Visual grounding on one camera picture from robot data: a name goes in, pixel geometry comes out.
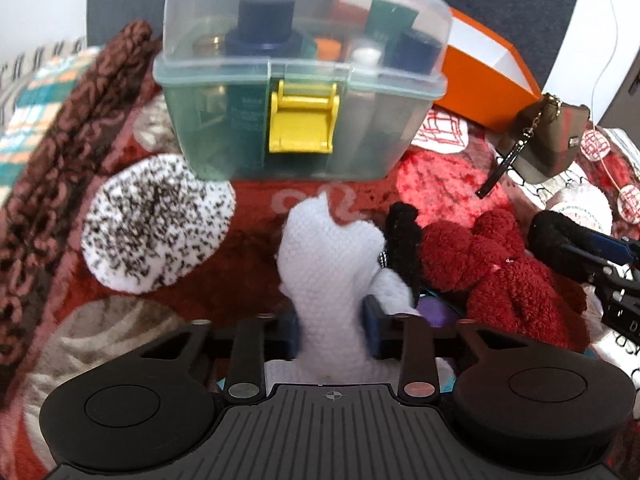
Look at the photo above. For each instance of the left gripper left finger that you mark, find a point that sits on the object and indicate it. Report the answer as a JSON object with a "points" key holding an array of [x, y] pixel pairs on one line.
{"points": [[257, 341]]}

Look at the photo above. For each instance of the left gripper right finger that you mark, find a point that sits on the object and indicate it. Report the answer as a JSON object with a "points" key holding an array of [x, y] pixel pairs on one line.
{"points": [[408, 340]]}

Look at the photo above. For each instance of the white knitted glove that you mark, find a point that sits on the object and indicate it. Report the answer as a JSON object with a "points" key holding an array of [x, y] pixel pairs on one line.
{"points": [[326, 270]]}

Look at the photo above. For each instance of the black white speckled cloth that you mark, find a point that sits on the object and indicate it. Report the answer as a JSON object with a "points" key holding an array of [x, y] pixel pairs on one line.
{"points": [[153, 223]]}

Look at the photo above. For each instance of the black fuzzy soft item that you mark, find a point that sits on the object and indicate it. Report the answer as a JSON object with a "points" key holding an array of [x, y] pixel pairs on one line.
{"points": [[402, 241]]}

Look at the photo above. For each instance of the purple small object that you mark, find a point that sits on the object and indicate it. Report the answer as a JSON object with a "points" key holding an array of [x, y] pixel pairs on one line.
{"points": [[436, 312]]}

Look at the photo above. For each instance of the red fluffy plush toy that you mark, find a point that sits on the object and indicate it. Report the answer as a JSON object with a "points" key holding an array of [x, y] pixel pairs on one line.
{"points": [[500, 283]]}

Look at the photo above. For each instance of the red patterned fleece blanket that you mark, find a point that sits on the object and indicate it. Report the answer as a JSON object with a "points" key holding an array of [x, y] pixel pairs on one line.
{"points": [[84, 322]]}

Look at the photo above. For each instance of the orange cardboard box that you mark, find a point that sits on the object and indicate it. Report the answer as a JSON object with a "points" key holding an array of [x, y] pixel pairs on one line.
{"points": [[482, 80]]}

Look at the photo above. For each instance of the brown crocheted scarf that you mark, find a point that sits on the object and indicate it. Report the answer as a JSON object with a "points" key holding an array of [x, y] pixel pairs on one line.
{"points": [[37, 217]]}

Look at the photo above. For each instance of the clear plastic storage box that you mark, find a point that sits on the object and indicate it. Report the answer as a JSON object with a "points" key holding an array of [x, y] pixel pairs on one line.
{"points": [[300, 89]]}

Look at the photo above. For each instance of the plaid teal orange blanket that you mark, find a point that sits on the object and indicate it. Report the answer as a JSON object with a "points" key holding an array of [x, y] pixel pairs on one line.
{"points": [[36, 108]]}

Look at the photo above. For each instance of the striped grey beige blanket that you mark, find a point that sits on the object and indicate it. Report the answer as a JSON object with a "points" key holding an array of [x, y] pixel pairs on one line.
{"points": [[18, 72]]}

